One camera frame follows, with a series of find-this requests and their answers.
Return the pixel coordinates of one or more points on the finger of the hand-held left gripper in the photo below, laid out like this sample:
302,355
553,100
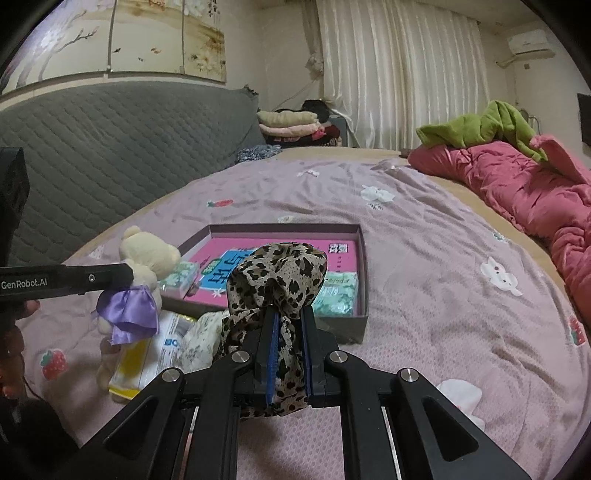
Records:
101,277

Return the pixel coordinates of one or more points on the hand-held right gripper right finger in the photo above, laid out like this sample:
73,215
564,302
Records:
308,357

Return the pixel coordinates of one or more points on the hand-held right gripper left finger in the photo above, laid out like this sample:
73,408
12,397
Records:
272,355

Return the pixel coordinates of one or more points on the cream teddy bear purple dress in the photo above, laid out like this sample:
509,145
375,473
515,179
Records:
147,254

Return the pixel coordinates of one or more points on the grey cardboard box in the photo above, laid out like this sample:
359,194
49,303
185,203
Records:
355,332

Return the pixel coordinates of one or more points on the leopard print plush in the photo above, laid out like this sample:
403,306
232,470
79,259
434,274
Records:
277,272

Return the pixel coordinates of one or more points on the white yellow plastic packet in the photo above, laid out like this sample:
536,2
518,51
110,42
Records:
134,364

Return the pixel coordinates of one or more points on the person's left hand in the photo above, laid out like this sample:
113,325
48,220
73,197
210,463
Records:
11,355

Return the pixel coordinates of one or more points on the green tissue packet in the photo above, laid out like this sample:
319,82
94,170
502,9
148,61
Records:
339,295
178,277

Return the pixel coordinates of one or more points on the white floral cloth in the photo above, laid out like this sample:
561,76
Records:
198,337

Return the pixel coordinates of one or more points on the pink book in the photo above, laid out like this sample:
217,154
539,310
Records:
240,244

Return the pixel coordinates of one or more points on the grey quilted headboard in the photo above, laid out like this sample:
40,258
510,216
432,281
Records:
115,138

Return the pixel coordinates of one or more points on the pink printed bedsheet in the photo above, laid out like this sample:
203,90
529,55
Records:
415,230

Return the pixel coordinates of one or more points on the blue white patterned cloth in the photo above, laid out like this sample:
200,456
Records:
258,153

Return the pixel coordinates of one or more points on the pink folded blanket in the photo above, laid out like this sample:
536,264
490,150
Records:
291,130

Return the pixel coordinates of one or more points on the grey nightstand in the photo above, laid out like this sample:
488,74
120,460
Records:
344,134

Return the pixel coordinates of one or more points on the beige folded blanket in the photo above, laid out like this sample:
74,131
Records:
286,117

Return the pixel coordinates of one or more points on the black clothing pile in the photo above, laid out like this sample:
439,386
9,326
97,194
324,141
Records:
316,108

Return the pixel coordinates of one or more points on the pink comforter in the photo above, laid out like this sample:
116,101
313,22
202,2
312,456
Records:
508,184

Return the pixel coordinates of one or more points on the green blanket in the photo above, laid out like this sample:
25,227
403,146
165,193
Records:
480,127

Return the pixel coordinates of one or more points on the white curtain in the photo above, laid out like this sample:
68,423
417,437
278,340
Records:
392,69

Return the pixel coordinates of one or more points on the black television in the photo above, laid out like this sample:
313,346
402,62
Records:
585,120

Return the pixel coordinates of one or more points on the white air conditioner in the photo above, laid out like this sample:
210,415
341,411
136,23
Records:
528,44

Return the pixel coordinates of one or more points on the floral wall mural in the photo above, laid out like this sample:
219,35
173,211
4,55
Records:
138,32

